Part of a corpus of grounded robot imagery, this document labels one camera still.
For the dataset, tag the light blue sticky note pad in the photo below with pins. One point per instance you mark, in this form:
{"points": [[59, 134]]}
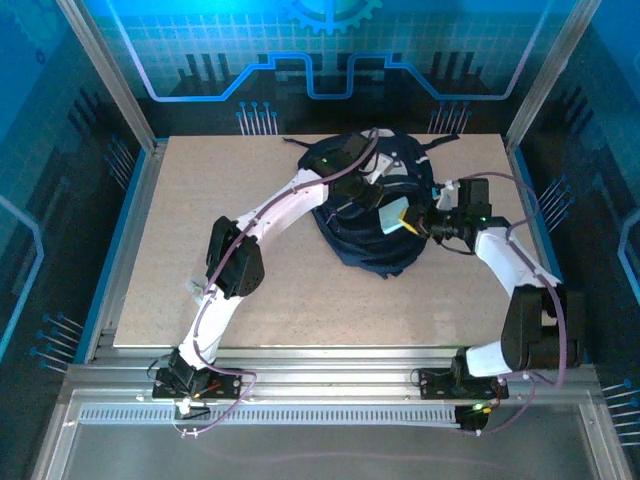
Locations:
{"points": [[392, 217]]}

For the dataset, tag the navy blue backpack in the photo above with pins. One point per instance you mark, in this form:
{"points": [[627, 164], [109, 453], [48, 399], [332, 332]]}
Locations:
{"points": [[365, 245]]}

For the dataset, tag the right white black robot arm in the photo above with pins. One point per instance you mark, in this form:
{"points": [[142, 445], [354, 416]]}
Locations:
{"points": [[505, 260]]}

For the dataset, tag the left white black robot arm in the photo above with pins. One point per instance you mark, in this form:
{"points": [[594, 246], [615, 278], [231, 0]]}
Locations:
{"points": [[280, 210]]}

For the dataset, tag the clear plastic pen case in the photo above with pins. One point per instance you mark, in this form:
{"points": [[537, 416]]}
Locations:
{"points": [[195, 289]]}

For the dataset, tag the black controller box with lights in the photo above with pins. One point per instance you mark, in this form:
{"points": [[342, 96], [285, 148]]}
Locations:
{"points": [[470, 420]]}

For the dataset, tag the metal front tray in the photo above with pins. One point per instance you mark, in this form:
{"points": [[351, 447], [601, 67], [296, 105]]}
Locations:
{"points": [[320, 450]]}

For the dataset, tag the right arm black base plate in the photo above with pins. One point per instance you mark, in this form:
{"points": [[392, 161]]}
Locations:
{"points": [[435, 384]]}

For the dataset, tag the aluminium front rail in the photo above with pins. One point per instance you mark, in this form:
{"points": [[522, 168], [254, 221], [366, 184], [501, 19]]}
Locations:
{"points": [[330, 372]]}

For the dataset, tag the right aluminium frame post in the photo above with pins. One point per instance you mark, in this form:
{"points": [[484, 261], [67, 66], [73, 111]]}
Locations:
{"points": [[550, 75]]}

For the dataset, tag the aluminium frame post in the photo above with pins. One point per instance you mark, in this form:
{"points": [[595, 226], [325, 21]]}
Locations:
{"points": [[119, 85], [550, 75]]}

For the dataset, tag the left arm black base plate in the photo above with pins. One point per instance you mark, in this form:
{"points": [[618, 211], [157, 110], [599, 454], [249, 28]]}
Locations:
{"points": [[230, 385]]}

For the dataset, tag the aluminium side rail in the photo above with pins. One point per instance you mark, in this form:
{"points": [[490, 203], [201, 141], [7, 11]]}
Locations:
{"points": [[126, 250]]}

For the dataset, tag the left aluminium frame post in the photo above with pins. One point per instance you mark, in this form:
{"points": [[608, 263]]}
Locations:
{"points": [[119, 85]]}

